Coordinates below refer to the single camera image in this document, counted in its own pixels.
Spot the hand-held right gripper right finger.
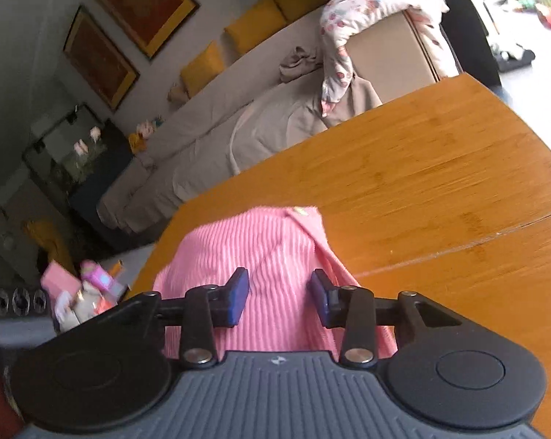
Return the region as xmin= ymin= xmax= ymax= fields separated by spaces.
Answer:
xmin=307 ymin=269 xmax=465 ymax=369

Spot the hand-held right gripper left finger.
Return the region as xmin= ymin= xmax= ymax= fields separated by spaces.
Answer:
xmin=97 ymin=268 xmax=250 ymax=369

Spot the pink ribbed sweater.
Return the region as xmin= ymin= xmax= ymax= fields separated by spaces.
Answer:
xmin=153 ymin=206 xmax=397 ymax=361

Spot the plain pink box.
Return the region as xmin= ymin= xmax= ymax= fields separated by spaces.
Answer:
xmin=41 ymin=262 xmax=80 ymax=303

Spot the yellow cloth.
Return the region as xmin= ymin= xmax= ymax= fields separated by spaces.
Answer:
xmin=25 ymin=219 xmax=77 ymax=279

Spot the pink printed box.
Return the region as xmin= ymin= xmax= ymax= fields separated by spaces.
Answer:
xmin=79 ymin=260 xmax=126 ymax=305

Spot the beige sofa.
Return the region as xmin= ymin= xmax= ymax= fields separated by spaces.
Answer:
xmin=97 ymin=0 xmax=386 ymax=234

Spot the glass fish tank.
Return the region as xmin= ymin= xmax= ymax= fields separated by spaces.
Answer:
xmin=23 ymin=103 xmax=109 ymax=193

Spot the small plush toy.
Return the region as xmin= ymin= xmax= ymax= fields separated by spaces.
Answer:
xmin=128 ymin=116 xmax=164 ymax=153

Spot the crumpled beige cloth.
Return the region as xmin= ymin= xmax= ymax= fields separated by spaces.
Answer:
xmin=279 ymin=46 xmax=324 ymax=84

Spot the beige armchair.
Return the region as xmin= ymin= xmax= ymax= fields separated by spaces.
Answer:
xmin=349 ymin=9 xmax=461 ymax=106

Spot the gold framed red picture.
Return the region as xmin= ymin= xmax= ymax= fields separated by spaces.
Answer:
xmin=89 ymin=0 xmax=200 ymax=60
xmin=63 ymin=5 xmax=141 ymax=111

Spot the floral printed blanket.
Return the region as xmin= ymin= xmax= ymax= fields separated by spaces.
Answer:
xmin=320 ymin=0 xmax=461 ymax=117

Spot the white stick vacuum cleaner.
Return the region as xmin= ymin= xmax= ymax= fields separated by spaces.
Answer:
xmin=488 ymin=41 xmax=537 ymax=73

